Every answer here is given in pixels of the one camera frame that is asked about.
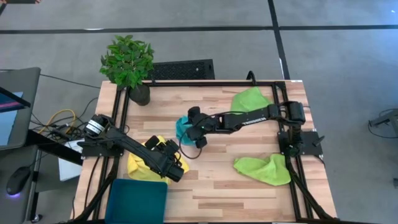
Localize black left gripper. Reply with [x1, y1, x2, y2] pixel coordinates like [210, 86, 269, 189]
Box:
[144, 135, 185, 183]

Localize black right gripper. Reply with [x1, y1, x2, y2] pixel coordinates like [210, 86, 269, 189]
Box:
[186, 106, 220, 149]

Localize teal microfiber towel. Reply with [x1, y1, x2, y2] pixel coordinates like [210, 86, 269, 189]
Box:
[175, 115, 200, 147]

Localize yellow microfiber towel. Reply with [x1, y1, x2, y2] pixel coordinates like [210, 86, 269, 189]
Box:
[126, 135, 190, 186]

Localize green microfiber towel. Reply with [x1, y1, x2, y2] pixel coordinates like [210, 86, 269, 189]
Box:
[233, 153, 292, 187]
[230, 86, 274, 114]

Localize teal plastic bin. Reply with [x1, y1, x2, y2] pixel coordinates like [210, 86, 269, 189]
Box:
[104, 179, 169, 224]

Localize black perforated panel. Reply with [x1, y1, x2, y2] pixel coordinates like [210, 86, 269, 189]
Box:
[146, 58, 216, 80]

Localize black plant pot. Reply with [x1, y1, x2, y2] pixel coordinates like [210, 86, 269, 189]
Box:
[128, 84, 151, 106]

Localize green leafy plant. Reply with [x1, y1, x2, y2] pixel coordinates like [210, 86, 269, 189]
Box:
[99, 34, 155, 90]

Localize white box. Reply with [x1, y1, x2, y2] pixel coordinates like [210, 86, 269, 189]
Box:
[58, 139, 84, 182]

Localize black desk leg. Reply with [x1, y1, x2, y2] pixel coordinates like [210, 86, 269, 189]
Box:
[26, 129, 83, 166]

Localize black computer mouse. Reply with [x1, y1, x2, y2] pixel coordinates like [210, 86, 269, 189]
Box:
[6, 166, 31, 196]

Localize laptop screen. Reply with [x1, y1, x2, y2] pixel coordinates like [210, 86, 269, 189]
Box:
[0, 67, 42, 152]

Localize grey desk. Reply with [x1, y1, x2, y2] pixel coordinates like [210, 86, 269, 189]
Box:
[0, 144, 40, 224]

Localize grey floor stand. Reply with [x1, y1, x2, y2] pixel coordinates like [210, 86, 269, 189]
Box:
[368, 108, 398, 138]

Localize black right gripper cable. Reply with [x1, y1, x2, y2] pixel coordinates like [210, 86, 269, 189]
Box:
[178, 130, 203, 160]

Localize black aluminium table frame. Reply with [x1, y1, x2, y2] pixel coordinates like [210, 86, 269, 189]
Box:
[70, 80, 341, 224]

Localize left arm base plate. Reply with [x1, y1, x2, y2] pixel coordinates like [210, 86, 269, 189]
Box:
[81, 133, 125, 158]

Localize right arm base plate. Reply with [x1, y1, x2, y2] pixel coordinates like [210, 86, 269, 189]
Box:
[277, 130, 324, 156]

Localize yellow cable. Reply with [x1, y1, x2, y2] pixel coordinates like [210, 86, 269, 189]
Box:
[39, 108, 77, 135]

